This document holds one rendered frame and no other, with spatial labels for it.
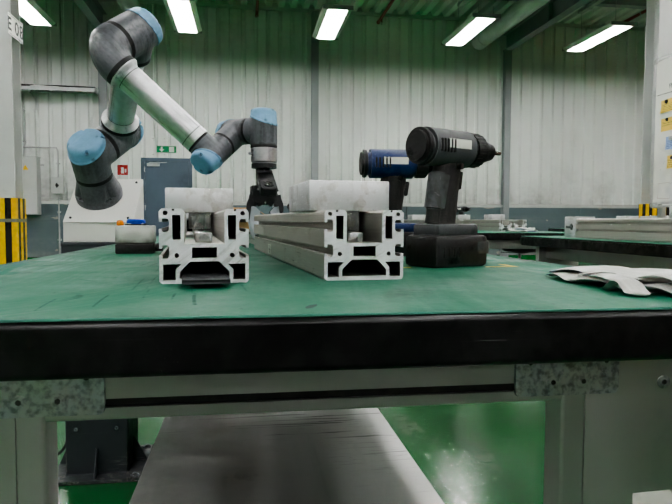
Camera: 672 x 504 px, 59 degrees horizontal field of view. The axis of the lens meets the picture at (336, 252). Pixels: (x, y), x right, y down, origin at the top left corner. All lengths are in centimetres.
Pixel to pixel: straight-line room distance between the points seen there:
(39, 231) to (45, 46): 361
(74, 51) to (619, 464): 1306
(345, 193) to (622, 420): 42
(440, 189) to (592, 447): 46
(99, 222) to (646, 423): 174
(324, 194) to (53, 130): 1249
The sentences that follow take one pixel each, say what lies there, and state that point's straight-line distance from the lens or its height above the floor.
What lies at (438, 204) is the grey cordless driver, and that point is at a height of 88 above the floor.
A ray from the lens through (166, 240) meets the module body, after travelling 70.
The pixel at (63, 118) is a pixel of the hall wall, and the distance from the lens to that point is 1322.
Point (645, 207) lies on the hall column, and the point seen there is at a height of 105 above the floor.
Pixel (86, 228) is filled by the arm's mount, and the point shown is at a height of 82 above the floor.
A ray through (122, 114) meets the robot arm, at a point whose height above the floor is 118.
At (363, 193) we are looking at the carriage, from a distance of 80.
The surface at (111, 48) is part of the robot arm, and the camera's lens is 175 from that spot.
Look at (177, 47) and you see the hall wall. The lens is 1307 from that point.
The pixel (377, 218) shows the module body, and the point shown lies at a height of 85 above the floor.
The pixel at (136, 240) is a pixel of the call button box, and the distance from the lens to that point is 134.
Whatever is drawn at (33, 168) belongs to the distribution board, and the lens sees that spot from 1296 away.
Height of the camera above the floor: 85
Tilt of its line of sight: 3 degrees down
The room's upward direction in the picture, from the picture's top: straight up
